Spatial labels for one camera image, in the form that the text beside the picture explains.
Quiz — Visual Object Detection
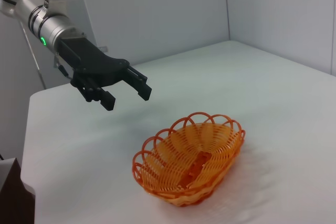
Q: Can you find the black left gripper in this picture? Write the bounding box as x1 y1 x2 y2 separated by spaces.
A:
58 37 153 111

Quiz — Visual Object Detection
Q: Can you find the orange woven plastic basket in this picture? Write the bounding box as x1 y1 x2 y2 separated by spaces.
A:
132 112 247 208

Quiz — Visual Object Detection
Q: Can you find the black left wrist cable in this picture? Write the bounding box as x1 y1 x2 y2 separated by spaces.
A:
54 53 73 80

